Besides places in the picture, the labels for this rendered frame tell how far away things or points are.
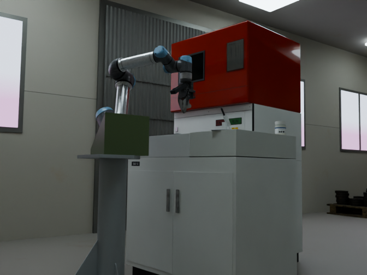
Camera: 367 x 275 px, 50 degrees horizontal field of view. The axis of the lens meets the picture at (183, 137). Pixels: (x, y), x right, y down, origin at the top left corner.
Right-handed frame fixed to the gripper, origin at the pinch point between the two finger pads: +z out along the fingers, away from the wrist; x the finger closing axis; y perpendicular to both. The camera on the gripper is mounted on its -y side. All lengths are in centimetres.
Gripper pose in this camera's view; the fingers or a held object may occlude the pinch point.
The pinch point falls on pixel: (183, 111)
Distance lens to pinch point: 245.9
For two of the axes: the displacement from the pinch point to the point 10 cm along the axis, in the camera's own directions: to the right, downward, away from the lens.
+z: -0.1, 10.0, -0.7
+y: 7.1, 0.6, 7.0
